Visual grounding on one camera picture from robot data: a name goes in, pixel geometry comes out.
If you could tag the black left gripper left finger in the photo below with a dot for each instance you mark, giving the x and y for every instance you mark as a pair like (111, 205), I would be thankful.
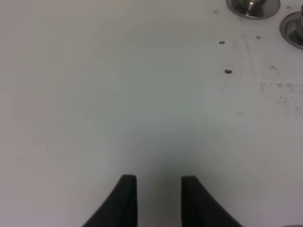
(120, 209)

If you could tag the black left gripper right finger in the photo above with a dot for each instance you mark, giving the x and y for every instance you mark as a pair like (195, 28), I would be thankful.
(200, 209)

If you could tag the near stainless steel saucer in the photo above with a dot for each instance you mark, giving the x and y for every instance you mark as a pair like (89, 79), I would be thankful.
(291, 29)

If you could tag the stainless steel saucer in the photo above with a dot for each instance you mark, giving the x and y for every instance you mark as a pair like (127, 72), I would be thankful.
(254, 9)
(291, 29)

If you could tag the far stainless steel saucer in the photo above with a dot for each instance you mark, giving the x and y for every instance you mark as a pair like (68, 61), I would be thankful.
(254, 9)

